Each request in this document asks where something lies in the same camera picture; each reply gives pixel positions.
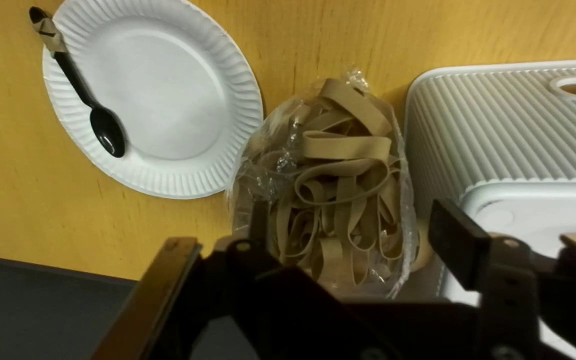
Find white plastic basket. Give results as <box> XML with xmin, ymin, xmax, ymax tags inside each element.
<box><xmin>405</xmin><ymin>58</ymin><xmax>576</xmax><ymax>360</ymax></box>

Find black plastic spoon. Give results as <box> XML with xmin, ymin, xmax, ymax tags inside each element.
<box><xmin>28</xmin><ymin>4</ymin><xmax>128</xmax><ymax>159</ymax></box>

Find white paper plate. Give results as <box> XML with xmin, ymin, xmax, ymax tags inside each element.
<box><xmin>40</xmin><ymin>0</ymin><xmax>266</xmax><ymax>201</ymax></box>

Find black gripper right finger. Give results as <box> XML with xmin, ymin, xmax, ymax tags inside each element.
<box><xmin>427</xmin><ymin>195</ymin><xmax>545</xmax><ymax>360</ymax></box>

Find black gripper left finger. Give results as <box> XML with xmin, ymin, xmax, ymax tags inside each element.
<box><xmin>211</xmin><ymin>197</ymin><xmax>293</xmax><ymax>271</ymax></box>

